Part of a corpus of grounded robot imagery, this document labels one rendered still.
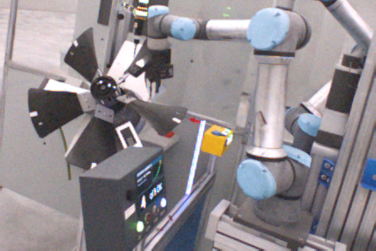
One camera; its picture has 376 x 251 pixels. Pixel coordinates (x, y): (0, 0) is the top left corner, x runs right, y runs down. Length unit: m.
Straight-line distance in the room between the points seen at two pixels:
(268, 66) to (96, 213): 0.60
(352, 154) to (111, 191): 0.84
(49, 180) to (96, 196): 2.13
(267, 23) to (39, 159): 2.25
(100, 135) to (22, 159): 1.50
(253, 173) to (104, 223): 0.45
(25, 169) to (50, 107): 1.36
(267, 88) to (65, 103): 0.99
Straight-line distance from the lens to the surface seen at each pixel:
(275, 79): 1.23
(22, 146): 3.22
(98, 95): 1.85
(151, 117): 1.76
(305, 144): 1.86
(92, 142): 1.79
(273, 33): 1.19
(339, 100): 1.57
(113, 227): 1.04
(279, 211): 1.42
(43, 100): 1.96
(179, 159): 2.63
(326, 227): 1.62
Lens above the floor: 1.68
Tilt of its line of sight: 13 degrees down
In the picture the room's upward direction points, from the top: 10 degrees clockwise
